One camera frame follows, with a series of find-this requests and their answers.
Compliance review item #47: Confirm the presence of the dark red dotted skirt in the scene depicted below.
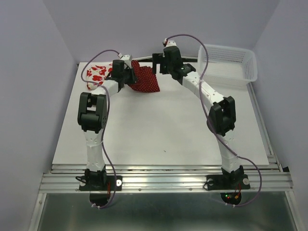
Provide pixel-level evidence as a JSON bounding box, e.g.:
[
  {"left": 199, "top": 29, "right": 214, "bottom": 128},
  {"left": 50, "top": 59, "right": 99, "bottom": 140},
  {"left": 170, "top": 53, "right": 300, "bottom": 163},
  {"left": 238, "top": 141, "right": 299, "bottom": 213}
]
[{"left": 126, "top": 60, "right": 160, "bottom": 93}]

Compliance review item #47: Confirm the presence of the white red poppy skirt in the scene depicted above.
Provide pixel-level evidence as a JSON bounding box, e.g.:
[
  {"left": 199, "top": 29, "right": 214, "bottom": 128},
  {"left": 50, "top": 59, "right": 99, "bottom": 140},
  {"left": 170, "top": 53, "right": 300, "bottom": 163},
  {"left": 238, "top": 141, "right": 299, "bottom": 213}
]
[{"left": 86, "top": 62, "right": 112, "bottom": 90}]

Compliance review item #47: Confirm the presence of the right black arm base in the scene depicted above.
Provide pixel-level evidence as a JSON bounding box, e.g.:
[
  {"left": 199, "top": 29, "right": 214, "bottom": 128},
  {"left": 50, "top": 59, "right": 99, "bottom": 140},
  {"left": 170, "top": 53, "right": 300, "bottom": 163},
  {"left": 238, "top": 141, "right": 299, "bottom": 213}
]
[{"left": 203, "top": 174, "right": 251, "bottom": 206}]

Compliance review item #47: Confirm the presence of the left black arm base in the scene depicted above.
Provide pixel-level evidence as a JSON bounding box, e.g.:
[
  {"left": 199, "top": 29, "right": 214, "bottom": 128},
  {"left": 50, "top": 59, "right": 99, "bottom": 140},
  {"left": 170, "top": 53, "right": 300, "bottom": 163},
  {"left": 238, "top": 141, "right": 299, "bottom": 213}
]
[{"left": 75, "top": 170, "right": 123, "bottom": 209}]

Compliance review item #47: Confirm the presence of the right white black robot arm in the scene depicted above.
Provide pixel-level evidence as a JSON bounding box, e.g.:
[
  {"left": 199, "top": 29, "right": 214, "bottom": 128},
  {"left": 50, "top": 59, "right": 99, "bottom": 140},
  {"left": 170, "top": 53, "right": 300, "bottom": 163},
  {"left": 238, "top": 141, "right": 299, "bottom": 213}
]
[{"left": 152, "top": 45, "right": 245, "bottom": 191}]

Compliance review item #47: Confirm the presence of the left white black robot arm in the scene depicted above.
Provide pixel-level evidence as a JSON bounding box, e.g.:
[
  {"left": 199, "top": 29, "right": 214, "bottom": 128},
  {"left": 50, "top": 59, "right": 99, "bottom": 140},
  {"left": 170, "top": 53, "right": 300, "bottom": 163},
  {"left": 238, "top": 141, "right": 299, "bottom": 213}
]
[{"left": 76, "top": 59, "right": 137, "bottom": 191}]

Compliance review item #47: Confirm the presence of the white plastic basket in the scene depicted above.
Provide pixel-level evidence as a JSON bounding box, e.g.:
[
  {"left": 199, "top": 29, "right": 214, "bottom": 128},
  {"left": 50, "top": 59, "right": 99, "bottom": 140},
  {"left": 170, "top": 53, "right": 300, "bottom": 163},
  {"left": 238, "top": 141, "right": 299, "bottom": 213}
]
[{"left": 197, "top": 44, "right": 257, "bottom": 86}]

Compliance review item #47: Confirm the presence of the white table board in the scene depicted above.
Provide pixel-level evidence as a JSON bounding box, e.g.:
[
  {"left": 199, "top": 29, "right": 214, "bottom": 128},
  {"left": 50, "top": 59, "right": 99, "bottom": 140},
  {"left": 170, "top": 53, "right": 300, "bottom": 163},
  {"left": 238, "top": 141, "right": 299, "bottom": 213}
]
[{"left": 51, "top": 56, "right": 270, "bottom": 167}]

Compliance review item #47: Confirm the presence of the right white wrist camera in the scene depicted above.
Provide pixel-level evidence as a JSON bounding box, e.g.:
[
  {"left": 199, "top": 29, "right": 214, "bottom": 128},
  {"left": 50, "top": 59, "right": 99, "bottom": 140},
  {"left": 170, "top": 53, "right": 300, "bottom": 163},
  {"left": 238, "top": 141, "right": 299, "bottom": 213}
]
[{"left": 163, "top": 39, "right": 177, "bottom": 48}]

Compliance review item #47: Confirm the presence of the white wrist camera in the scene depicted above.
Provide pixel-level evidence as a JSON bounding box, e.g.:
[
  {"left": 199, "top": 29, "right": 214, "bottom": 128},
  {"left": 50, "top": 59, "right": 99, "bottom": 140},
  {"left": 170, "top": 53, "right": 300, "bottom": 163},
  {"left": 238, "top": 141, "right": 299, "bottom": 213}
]
[
  {"left": 163, "top": 39, "right": 177, "bottom": 48},
  {"left": 118, "top": 53, "right": 132, "bottom": 65}
]

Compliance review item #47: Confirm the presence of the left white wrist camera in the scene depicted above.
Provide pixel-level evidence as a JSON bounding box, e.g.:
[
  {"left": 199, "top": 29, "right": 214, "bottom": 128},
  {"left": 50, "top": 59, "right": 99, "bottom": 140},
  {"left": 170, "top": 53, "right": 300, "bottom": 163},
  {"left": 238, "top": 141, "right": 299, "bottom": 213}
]
[{"left": 118, "top": 53, "right": 132, "bottom": 65}]

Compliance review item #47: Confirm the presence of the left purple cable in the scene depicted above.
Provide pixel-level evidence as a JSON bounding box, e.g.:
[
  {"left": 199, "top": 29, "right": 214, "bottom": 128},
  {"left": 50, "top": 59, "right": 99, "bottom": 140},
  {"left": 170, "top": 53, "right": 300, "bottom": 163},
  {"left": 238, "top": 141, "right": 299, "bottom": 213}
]
[{"left": 80, "top": 49, "right": 126, "bottom": 209}]

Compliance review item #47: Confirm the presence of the purple cable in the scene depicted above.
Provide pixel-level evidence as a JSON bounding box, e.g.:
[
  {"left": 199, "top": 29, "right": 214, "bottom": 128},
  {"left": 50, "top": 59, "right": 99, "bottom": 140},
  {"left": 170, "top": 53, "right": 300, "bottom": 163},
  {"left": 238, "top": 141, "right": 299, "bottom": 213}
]
[
  {"left": 80, "top": 49, "right": 126, "bottom": 209},
  {"left": 163, "top": 35, "right": 263, "bottom": 209}
]

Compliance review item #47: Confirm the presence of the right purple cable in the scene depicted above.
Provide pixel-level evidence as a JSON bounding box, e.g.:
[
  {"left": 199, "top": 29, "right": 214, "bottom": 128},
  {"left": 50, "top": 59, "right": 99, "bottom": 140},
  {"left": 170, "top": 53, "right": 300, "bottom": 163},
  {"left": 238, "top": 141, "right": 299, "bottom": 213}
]
[{"left": 163, "top": 35, "right": 263, "bottom": 209}]

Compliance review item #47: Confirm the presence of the aluminium rail frame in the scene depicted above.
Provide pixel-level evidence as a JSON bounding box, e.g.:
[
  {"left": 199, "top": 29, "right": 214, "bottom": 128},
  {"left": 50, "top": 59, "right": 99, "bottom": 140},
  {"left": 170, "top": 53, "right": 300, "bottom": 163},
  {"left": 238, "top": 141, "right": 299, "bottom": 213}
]
[{"left": 29, "top": 85, "right": 301, "bottom": 231}]

